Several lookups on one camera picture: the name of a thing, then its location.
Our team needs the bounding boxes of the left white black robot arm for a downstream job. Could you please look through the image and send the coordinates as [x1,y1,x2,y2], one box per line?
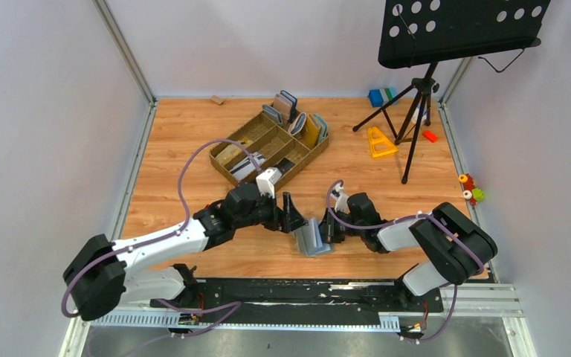
[60,183,306,321]

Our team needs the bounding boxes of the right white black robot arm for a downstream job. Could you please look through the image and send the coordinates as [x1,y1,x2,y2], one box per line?
[318,193,498,297]

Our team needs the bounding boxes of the black white cards stack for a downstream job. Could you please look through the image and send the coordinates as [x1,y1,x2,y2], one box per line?
[230,152,266,181]

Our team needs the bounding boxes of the tan card in basket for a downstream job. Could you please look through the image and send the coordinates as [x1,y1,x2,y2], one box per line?
[215,139,254,166]

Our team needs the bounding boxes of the yellow card holder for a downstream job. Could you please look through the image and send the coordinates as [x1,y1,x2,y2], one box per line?
[302,113,322,149]

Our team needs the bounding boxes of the blue tan card holder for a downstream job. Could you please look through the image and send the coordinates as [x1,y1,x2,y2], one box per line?
[271,90,298,123]

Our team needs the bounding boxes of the woven divided basket tray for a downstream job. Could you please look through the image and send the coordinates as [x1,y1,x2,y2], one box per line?
[209,112,329,190]

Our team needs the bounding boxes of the yellow triangular toy block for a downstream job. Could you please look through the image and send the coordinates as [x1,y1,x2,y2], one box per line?
[367,126,399,159]

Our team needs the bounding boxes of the small red toy brick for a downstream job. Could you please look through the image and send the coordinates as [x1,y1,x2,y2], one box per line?
[422,130,439,143]

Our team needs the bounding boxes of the red green toy figure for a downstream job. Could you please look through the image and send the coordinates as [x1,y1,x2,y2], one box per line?
[458,173,485,205]

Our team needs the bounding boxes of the blue green toy block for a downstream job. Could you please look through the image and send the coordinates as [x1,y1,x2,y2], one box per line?
[367,87,397,108]

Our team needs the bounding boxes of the small cardboard scrap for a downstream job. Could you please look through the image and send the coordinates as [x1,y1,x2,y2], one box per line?
[210,95,225,106]

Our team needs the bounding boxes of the black music stand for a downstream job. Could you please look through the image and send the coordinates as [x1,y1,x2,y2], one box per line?
[373,0,550,184]

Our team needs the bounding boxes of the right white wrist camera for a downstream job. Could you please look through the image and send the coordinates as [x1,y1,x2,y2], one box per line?
[330,184,349,213]

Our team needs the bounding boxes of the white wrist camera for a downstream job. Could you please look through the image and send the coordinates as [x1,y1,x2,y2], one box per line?
[256,167,283,199]
[330,184,349,213]

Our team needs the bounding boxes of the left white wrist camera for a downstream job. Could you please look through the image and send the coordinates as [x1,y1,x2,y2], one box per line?
[256,167,283,199]

